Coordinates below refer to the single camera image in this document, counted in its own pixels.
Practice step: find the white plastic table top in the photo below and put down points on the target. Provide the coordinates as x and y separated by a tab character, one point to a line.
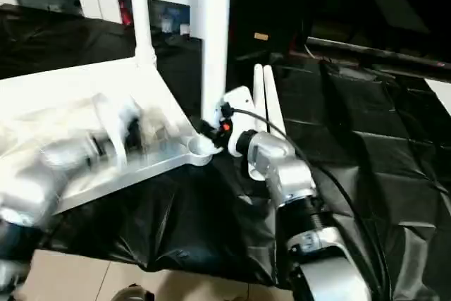
70	89

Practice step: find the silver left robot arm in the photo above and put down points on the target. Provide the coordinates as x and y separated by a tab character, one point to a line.
42	174

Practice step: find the white flat board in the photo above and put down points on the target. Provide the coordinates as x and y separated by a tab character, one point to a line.
444	89

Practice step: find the white plastic table leg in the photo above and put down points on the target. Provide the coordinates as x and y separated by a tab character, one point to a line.
141	12
275	103
215	33
259	96

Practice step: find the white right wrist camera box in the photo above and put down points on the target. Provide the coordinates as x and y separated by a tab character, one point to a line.
239	100

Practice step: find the black plastic mat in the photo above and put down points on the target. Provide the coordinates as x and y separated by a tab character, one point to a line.
366	174

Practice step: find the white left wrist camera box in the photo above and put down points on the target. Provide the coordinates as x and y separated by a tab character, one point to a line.
113	135

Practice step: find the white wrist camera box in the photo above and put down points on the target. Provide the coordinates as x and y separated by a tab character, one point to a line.
239	100
113	135

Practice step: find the small tan tag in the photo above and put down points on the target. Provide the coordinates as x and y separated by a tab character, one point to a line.
261	37

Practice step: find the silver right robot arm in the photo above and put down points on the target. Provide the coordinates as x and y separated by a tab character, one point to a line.
289	174

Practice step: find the dark grey rounded object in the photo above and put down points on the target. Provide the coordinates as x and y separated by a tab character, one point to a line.
130	294

